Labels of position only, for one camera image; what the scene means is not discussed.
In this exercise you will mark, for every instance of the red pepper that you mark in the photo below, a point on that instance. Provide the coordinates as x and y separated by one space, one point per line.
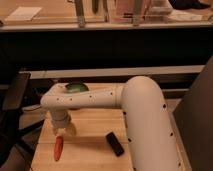
58 148

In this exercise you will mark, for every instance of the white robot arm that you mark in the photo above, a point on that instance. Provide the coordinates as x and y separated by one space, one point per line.
148 125

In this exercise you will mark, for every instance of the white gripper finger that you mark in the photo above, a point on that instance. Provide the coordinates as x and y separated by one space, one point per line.
57 132
71 129

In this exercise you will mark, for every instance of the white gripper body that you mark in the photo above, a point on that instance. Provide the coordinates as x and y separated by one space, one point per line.
60 124

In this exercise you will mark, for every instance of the white paper sheet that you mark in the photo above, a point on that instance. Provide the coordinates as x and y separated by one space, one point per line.
23 14

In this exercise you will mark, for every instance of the dark panel at right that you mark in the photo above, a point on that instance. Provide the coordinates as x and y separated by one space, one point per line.
194 118

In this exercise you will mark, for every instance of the black rectangular block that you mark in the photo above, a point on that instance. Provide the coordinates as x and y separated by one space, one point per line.
114 144

